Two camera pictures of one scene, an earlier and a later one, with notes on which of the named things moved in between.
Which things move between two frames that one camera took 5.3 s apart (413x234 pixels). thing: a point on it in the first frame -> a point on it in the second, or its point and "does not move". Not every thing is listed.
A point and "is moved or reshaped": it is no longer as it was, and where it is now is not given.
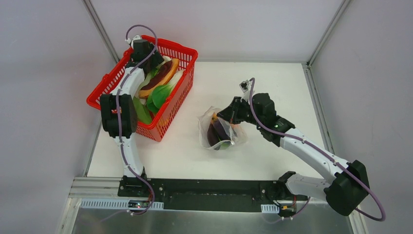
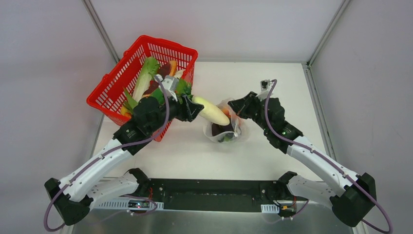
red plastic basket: [187, 57] does not move
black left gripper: [154, 61] -> [185, 107]
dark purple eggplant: [212, 135] -> [216, 129]
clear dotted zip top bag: [217, 133] is moved or reshaped
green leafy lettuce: [147, 80] does not move
